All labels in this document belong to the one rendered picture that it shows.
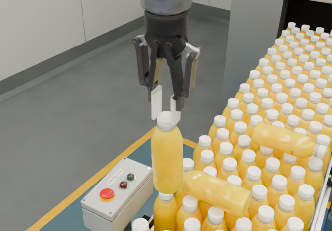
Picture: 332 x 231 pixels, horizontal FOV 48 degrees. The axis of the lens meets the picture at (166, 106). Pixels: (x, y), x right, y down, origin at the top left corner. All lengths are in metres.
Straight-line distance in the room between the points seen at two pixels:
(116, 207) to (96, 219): 0.07
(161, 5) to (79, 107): 2.81
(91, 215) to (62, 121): 2.26
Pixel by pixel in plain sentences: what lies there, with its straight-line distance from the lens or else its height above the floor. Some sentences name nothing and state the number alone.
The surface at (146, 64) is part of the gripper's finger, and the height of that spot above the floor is 1.50.
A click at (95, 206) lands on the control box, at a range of 0.99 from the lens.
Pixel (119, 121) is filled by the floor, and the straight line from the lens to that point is 3.14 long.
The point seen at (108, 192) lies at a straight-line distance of 1.00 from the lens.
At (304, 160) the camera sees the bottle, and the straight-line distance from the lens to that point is 1.22.
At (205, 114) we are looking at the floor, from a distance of 3.21.
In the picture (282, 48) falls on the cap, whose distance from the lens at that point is 1.83.
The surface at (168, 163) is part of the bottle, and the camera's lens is 0.80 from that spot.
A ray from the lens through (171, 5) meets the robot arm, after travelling 0.61.
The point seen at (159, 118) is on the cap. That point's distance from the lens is 0.76.
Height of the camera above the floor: 1.83
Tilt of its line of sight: 34 degrees down
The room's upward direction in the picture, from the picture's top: straight up
